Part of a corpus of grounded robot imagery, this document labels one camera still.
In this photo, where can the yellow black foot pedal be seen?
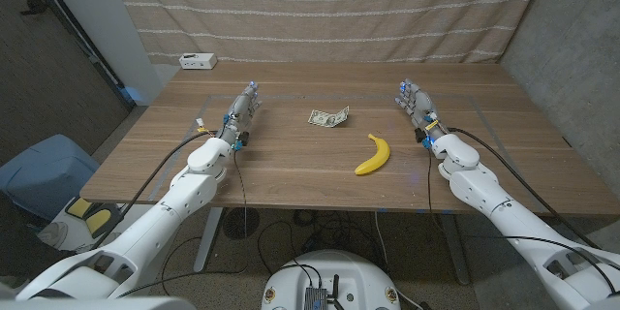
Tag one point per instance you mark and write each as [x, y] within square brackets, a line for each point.
[98, 220]

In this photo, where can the grey table leg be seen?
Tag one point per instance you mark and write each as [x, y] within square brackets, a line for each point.
[455, 252]

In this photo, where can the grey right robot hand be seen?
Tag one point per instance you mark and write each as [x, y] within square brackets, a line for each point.
[420, 106]

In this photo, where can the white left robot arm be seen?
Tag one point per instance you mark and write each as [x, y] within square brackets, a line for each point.
[164, 213]

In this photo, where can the white wall panel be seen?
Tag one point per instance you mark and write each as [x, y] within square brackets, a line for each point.
[106, 29]

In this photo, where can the yellow toy banana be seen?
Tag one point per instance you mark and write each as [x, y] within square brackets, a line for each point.
[378, 157]

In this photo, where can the white power strip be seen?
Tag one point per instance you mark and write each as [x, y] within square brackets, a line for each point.
[197, 61]

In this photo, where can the blue plastic bin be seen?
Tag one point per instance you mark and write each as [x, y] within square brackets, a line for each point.
[43, 174]

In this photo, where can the black round floor fan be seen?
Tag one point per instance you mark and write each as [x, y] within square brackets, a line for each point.
[240, 223]

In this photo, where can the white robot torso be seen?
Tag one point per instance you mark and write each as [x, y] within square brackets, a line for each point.
[358, 281]

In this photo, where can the dollar bill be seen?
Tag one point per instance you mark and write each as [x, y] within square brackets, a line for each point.
[328, 117]

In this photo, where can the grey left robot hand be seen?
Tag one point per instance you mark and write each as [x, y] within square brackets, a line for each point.
[239, 116]

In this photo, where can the grey electronics box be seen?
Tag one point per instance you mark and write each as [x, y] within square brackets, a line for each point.
[315, 299]

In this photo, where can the white table leg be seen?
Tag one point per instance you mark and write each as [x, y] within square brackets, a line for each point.
[208, 239]

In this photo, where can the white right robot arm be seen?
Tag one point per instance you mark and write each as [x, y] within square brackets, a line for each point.
[494, 198]

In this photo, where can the beige striped backdrop curtain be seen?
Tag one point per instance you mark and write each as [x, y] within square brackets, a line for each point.
[324, 9]

